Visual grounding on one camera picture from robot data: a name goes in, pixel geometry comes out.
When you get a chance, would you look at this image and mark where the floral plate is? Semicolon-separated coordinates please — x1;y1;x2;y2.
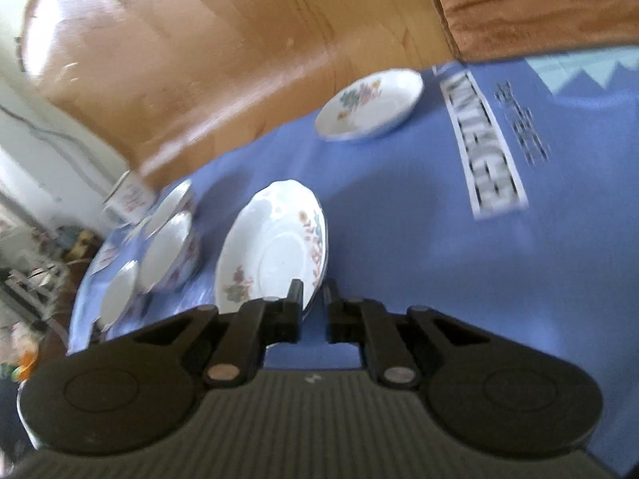
214;180;328;314
314;68;425;142

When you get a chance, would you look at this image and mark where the white enamel mug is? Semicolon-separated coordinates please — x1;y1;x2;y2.
102;170;157;228

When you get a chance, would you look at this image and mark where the blue patterned tablecloth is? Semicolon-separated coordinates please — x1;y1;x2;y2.
67;45;639;475

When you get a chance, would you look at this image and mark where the brown seat cushion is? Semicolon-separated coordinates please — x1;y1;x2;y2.
433;0;638;62

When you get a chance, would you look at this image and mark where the black wall cable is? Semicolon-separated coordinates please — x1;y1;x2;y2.
0;101;106;190

